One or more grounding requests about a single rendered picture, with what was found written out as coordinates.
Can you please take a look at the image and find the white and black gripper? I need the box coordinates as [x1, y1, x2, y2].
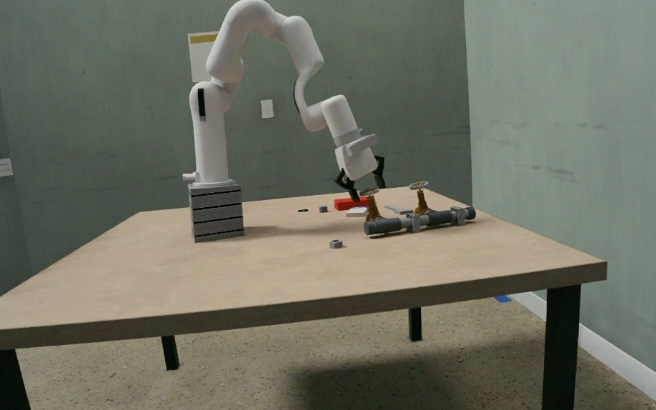
[334, 146, 386, 202]

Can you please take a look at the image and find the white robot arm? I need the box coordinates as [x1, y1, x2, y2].
[183, 0, 379, 187]

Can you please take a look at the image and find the grey pipe manifold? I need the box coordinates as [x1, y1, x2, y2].
[359, 182, 476, 236]

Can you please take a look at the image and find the grey hex nut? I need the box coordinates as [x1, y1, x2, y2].
[329, 239, 343, 249]

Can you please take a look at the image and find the red rectangular block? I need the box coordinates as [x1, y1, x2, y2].
[334, 196, 369, 211]

